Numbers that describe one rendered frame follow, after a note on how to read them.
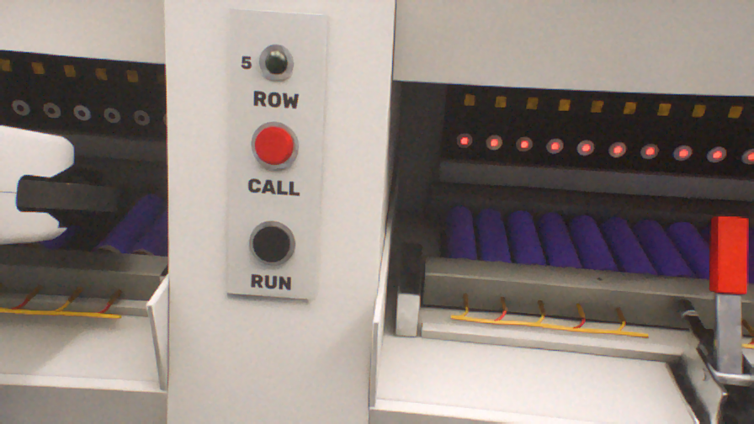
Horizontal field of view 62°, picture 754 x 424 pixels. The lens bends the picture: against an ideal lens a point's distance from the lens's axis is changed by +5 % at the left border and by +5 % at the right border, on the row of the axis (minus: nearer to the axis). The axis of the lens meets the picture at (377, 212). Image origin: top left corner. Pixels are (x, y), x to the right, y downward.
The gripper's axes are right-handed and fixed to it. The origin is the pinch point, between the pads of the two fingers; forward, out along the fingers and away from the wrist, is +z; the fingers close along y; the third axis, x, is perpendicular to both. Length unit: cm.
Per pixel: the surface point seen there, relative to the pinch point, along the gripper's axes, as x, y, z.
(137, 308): 5.7, -6.5, -1.6
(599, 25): -8.4, -27.6, -8.7
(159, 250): 2.8, -6.1, 1.4
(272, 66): -5.9, -14.6, -9.4
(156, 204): 0.1, -3.9, 5.7
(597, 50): -7.5, -27.7, -8.2
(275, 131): -3.3, -14.8, -8.8
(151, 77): -8.4, -2.4, 7.0
